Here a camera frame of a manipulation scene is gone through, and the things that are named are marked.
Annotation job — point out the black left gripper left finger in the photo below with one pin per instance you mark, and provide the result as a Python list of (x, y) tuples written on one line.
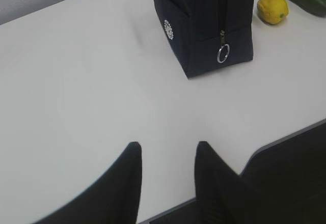
[(113, 198)]

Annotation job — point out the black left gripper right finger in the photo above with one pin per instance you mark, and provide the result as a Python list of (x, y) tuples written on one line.
[(223, 197)]

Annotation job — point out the dark blue lunch bag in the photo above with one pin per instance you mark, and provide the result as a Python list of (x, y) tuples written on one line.
[(206, 35)]

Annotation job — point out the yellow lemon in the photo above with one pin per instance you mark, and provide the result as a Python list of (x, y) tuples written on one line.
[(272, 11)]

